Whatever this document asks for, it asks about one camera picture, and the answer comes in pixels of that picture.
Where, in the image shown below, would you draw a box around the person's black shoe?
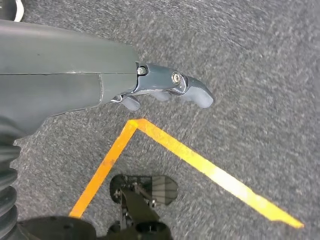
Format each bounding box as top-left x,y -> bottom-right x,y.
0,0 -> 25,23

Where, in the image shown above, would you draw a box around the yellow floor tape outline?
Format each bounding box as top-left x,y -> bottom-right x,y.
69,118 -> 305,230

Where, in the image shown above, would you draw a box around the black robot foot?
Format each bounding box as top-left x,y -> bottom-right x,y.
109,173 -> 179,240

